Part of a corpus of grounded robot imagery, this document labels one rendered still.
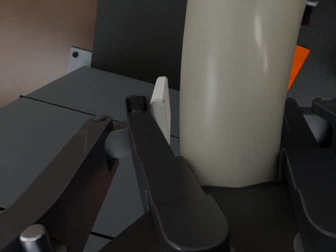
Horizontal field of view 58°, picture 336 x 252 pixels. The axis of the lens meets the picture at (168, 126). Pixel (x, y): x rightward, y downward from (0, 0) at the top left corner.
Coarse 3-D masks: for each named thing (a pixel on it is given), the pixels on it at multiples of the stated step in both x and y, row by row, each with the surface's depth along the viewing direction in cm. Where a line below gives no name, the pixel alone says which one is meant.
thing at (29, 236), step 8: (32, 224) 7; (40, 224) 7; (24, 232) 7; (32, 232) 7; (40, 232) 7; (24, 240) 7; (32, 240) 7; (40, 240) 7; (48, 240) 7; (56, 240) 8; (24, 248) 7; (32, 248) 7; (40, 248) 7; (48, 248) 7; (56, 248) 7; (64, 248) 7
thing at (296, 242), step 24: (216, 192) 8; (240, 192) 8; (264, 192) 8; (288, 192) 8; (144, 216) 7; (240, 216) 7; (264, 216) 7; (288, 216) 7; (120, 240) 6; (144, 240) 6; (240, 240) 6; (264, 240) 6; (288, 240) 6
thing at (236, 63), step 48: (192, 0) 8; (240, 0) 7; (288, 0) 7; (192, 48) 8; (240, 48) 7; (288, 48) 7; (192, 96) 8; (240, 96) 7; (192, 144) 8; (240, 144) 8
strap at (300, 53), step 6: (300, 48) 94; (294, 54) 95; (300, 54) 95; (306, 54) 95; (294, 60) 96; (300, 60) 96; (294, 66) 96; (300, 66) 96; (294, 72) 97; (288, 84) 99
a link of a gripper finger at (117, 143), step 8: (112, 128) 14; (120, 128) 14; (112, 136) 14; (120, 136) 14; (128, 136) 14; (104, 144) 14; (112, 144) 14; (120, 144) 14; (128, 144) 15; (112, 152) 14; (120, 152) 15; (128, 152) 15
